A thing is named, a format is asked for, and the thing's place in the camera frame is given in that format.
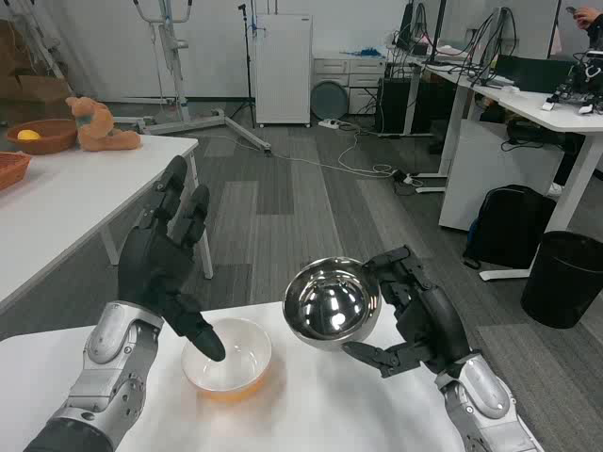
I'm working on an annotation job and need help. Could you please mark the black computer tower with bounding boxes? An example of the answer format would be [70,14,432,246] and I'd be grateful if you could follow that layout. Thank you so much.
[376,60,449,137]

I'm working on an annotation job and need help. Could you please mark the black backpack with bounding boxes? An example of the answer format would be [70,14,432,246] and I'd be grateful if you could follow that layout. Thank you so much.
[462,184,558,271]

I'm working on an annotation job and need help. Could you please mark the white tall cabinet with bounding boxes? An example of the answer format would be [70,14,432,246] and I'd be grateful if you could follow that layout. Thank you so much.
[253,12,315,129]

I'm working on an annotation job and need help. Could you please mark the white drawer unit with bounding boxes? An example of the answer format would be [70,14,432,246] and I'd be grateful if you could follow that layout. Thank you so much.
[312,56,388,116]

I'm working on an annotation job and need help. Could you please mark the small robot parts assembly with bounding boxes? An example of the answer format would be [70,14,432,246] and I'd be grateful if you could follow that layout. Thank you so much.
[541,51,603,116]

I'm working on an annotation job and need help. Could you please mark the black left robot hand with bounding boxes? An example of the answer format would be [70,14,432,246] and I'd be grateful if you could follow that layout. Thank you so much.
[116,154,226,363]

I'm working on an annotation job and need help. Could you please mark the brown wooden bowl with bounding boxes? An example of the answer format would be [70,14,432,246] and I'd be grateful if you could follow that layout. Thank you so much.
[6,118,78,156]

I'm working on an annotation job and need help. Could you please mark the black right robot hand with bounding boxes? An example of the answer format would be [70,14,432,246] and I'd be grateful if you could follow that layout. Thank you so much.
[342,245,472,379]

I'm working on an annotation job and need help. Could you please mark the orange woven basket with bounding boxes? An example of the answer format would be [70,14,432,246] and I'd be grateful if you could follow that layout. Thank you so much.
[0,151,32,192]

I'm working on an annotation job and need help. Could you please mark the white and orange bowl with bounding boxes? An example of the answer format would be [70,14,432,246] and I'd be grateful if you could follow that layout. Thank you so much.
[181,317,273,403]

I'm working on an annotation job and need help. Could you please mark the black laptop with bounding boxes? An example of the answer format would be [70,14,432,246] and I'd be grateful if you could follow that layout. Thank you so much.
[492,54,577,94]

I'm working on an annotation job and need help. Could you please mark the black tripod stand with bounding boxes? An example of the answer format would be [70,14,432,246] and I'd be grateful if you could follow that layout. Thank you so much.
[228,3,258,129]

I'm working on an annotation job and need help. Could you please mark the brown cardboard boxes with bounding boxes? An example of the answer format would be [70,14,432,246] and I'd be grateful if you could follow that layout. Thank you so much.
[0,18,72,128]

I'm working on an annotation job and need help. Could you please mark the round grey tray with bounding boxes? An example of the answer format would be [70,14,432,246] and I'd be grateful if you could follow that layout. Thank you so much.
[310,79,350,121]

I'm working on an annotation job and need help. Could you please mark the brown plush toy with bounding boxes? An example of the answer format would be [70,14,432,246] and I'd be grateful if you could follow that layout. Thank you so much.
[64,96,142,153]

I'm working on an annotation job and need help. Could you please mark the shiny metal bowl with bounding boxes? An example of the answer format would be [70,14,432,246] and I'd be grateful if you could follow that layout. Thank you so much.
[282,255,383,353]

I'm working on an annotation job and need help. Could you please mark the white floor cable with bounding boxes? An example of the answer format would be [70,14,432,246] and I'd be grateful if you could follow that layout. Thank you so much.
[270,122,425,187]

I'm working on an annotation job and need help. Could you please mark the white side table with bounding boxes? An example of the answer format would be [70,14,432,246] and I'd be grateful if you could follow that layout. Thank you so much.
[0,133,214,315]

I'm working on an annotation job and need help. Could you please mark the person in dark clothes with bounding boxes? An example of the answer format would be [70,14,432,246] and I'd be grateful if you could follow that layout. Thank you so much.
[564,4,603,52]

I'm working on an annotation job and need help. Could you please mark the white lifting hoist frame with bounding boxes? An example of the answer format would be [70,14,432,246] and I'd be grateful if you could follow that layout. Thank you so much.
[106,0,273,158]

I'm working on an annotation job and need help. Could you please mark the white office desk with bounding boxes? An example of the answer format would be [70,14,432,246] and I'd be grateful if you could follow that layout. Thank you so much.
[408,52,603,283]

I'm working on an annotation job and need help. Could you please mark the black trash bin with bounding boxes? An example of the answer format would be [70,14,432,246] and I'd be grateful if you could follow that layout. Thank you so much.
[520,230,603,331]

